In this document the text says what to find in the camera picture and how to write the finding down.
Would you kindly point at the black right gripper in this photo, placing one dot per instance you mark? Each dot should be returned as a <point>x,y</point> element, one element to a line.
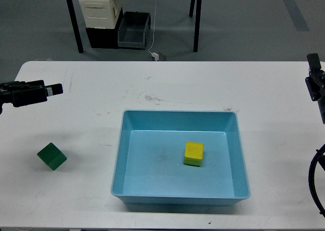
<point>315,83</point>

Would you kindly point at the light blue plastic box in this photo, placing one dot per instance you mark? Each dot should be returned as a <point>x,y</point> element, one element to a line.
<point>149,165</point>

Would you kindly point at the black table leg left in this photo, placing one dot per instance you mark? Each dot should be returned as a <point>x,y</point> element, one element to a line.
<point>75,27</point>

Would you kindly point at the black table leg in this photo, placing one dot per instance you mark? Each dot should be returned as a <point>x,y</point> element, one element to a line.
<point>191,8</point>
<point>197,12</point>
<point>75,27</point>

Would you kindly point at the white power adapter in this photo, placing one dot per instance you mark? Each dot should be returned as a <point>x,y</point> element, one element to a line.
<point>155,56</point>

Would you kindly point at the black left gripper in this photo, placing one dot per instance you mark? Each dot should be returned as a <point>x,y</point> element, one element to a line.
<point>27,93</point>

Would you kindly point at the cream plastic crate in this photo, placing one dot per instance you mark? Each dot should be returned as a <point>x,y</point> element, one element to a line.
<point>101,14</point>

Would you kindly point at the black table leg far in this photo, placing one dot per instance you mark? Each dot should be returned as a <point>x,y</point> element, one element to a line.
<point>191,8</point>

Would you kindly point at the yellow cube block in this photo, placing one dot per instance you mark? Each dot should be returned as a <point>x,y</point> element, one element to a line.
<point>193,153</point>

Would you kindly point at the green cube block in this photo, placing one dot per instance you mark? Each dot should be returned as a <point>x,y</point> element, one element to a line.
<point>52,156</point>

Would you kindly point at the black table leg right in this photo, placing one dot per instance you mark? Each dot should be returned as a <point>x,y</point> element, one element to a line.
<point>197,12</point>

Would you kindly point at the grey plastic bin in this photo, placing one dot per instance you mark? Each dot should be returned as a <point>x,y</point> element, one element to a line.
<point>133,30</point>

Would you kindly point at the black crate under cream crate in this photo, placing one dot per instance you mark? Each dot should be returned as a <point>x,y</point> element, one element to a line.
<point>105,38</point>

